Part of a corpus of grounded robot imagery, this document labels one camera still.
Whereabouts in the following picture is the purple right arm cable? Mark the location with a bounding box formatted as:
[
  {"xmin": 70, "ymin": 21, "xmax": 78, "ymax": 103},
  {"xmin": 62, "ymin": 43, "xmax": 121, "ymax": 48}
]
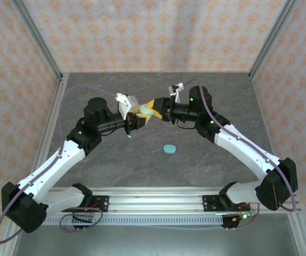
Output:
[{"xmin": 181, "ymin": 78, "xmax": 297, "ymax": 213}]

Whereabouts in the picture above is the perforated grey cable duct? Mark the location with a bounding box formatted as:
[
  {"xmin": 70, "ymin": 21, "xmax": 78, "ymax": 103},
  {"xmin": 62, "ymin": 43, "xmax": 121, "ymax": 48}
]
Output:
[{"xmin": 43, "ymin": 214, "xmax": 224, "ymax": 227}]

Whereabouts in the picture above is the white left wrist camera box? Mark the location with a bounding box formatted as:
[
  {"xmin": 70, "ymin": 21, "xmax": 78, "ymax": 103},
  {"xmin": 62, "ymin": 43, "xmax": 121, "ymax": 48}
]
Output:
[{"xmin": 115, "ymin": 92, "xmax": 139, "ymax": 119}]

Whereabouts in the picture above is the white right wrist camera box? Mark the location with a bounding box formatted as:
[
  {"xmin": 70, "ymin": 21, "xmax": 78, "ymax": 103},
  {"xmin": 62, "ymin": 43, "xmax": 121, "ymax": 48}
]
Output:
[{"xmin": 168, "ymin": 83, "xmax": 184, "ymax": 103}]

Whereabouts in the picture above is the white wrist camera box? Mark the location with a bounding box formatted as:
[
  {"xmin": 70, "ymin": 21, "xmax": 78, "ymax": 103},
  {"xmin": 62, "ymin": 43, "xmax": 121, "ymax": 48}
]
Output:
[
  {"xmin": 115, "ymin": 92, "xmax": 139, "ymax": 119},
  {"xmin": 168, "ymin": 83, "xmax": 184, "ymax": 103}
]

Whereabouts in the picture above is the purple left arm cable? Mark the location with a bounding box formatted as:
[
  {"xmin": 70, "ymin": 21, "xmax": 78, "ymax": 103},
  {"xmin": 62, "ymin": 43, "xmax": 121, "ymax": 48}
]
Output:
[{"xmin": 0, "ymin": 84, "xmax": 118, "ymax": 245}]

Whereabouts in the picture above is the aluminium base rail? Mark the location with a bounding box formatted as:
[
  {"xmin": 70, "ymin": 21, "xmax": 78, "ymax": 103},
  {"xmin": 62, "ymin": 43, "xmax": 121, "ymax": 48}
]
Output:
[{"xmin": 49, "ymin": 186, "xmax": 303, "ymax": 214}]

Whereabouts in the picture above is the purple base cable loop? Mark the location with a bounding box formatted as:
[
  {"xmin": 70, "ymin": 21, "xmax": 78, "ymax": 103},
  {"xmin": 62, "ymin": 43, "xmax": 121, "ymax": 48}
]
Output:
[
  {"xmin": 222, "ymin": 201, "xmax": 261, "ymax": 231},
  {"xmin": 59, "ymin": 207, "xmax": 103, "ymax": 233}
]

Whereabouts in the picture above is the aluminium frame post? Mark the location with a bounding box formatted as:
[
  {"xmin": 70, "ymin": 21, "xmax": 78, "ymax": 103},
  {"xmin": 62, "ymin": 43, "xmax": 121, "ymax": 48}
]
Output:
[
  {"xmin": 13, "ymin": 0, "xmax": 63, "ymax": 79},
  {"xmin": 248, "ymin": 0, "xmax": 301, "ymax": 79}
]

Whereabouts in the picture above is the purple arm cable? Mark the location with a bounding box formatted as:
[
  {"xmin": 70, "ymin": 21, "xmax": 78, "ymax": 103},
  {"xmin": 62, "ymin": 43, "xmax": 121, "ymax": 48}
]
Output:
[
  {"xmin": 0, "ymin": 84, "xmax": 118, "ymax": 245},
  {"xmin": 181, "ymin": 78, "xmax": 297, "ymax": 213}
]

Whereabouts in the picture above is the mint green earbud charging case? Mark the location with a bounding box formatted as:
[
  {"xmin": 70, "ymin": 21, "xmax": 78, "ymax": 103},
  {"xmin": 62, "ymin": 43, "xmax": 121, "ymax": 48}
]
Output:
[{"xmin": 139, "ymin": 105, "xmax": 155, "ymax": 116}]

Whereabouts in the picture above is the aluminium table side rail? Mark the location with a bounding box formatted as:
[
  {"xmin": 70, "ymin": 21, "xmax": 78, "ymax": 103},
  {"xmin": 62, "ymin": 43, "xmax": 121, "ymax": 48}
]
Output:
[{"xmin": 31, "ymin": 74, "xmax": 70, "ymax": 193}]

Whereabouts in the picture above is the aluminium lower frame bar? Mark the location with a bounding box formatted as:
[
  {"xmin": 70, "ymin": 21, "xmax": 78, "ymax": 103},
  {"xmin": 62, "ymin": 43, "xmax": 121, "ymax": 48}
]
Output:
[{"xmin": 288, "ymin": 213, "xmax": 306, "ymax": 256}]

